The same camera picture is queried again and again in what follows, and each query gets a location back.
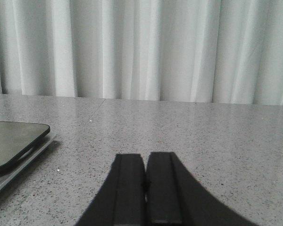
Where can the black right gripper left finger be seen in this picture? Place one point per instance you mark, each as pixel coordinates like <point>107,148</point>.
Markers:
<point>121,199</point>

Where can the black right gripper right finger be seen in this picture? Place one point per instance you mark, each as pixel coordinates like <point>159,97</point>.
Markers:
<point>176,198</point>

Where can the black silver kitchen scale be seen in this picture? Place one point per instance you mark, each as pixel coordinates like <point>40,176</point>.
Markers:
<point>20,144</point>

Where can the white pleated curtain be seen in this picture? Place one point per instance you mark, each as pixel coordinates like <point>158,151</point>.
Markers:
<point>222,51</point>

